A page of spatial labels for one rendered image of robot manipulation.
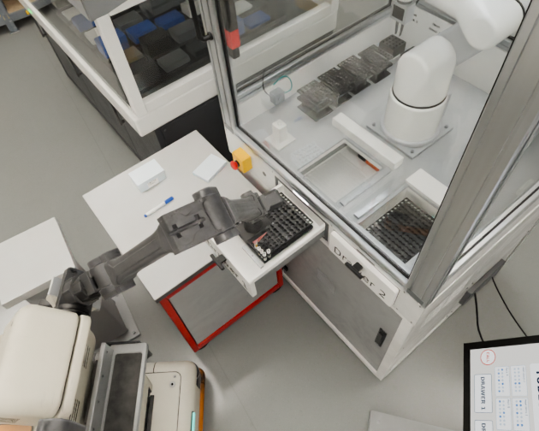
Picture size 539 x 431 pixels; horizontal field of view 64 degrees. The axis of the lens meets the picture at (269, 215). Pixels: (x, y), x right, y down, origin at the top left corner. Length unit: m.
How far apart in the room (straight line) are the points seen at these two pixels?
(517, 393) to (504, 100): 0.71
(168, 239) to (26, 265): 1.15
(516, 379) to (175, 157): 1.49
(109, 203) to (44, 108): 2.04
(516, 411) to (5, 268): 1.72
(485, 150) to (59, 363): 0.89
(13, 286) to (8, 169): 1.73
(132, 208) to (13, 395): 1.07
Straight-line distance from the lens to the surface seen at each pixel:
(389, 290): 1.41
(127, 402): 1.23
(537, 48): 0.73
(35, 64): 4.37
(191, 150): 1.99
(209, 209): 0.82
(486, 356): 1.30
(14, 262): 1.95
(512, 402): 1.23
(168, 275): 1.65
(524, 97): 0.77
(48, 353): 0.99
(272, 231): 1.51
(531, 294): 2.66
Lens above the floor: 2.17
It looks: 55 degrees down
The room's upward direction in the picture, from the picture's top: 7 degrees counter-clockwise
